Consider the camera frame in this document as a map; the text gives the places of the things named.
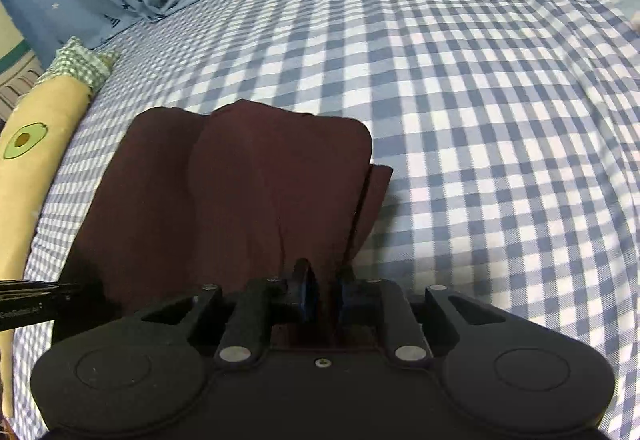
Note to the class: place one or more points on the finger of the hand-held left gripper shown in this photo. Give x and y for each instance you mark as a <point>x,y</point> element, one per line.
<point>45,290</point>

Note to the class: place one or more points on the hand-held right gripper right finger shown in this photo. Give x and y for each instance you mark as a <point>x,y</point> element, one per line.
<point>346,302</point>

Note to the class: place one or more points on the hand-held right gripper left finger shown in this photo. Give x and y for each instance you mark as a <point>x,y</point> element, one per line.
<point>303,292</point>

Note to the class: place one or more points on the maroon printed t-shirt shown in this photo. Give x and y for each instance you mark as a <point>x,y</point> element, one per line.
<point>225,195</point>

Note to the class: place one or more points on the yellow avocado print pillow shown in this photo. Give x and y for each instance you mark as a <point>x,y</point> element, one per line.
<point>35,169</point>

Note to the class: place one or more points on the blue white checked bed sheet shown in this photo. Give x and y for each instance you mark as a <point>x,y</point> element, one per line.
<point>450,119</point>

